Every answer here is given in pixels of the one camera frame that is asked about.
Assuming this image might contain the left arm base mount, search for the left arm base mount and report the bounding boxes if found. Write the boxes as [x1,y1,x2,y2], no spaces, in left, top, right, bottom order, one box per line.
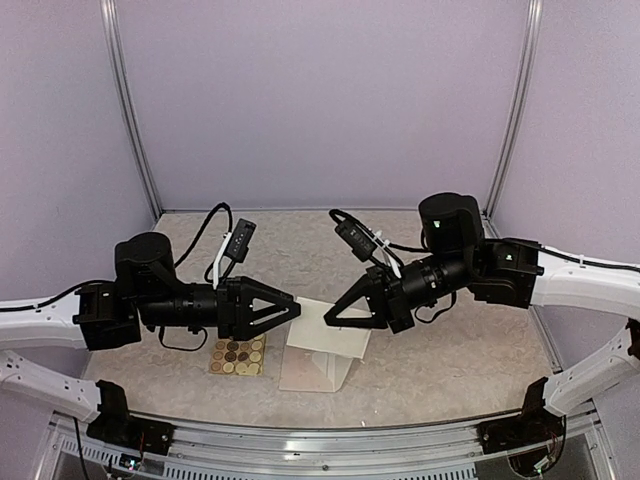
[86,380,175,456]

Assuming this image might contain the left aluminium frame post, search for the left aluminium frame post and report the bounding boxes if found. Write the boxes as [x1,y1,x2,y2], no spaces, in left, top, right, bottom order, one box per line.
[99,0,163,221]

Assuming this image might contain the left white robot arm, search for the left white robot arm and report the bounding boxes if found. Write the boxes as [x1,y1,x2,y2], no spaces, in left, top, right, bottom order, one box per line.
[1,232,301,351]

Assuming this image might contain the wax seal sticker sheet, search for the wax seal sticker sheet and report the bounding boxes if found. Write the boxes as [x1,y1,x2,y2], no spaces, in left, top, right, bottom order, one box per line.
[209,334,266,377]

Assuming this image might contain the pink envelope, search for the pink envelope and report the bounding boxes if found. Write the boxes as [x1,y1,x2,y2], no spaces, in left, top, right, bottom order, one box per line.
[279,346,363,393]

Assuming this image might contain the front aluminium rail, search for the front aluminium rail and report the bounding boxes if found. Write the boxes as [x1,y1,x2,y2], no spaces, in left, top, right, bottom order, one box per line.
[33,406,616,479]

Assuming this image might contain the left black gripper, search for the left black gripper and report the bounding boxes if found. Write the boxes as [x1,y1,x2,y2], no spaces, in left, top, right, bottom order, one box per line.
[137,276,301,341]

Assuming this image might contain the pink printed card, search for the pink printed card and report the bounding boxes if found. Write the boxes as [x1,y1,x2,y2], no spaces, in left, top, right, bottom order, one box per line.
[286,297,371,359]

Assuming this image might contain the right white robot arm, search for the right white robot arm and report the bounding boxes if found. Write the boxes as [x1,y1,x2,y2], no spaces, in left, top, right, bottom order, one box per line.
[324,192,639,444]

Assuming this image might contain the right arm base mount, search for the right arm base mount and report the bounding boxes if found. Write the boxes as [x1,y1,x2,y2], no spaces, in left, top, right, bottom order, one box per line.
[477,377,564,454]

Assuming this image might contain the aluminium frame post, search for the aluminium frame post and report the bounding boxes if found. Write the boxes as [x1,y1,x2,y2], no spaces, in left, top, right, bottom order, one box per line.
[484,0,544,222]
[99,0,163,221]

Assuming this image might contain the right aluminium frame post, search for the right aluminium frame post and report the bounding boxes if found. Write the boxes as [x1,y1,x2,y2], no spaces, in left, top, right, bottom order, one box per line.
[484,0,544,222]

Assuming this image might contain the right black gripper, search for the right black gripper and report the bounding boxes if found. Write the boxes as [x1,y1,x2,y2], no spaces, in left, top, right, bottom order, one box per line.
[323,251,475,335]

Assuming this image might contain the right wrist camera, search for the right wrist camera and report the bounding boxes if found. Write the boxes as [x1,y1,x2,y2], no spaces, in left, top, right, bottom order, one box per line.
[329,209,404,278]

